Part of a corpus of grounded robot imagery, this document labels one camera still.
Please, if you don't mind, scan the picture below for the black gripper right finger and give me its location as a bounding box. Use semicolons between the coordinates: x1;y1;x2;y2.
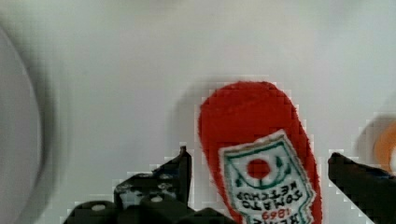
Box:
328;152;396;224

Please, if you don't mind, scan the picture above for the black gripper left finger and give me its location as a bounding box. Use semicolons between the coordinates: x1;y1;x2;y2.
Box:
63;146;237;224

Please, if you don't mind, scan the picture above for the red plush ketchup bottle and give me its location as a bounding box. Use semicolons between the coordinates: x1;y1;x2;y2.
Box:
198;82;322;224

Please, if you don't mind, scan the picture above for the orange slice toy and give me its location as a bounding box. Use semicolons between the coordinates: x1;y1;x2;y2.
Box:
375;122;396;173

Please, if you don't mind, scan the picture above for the lilac round plate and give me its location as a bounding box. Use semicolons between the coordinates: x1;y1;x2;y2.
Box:
0;33;42;224

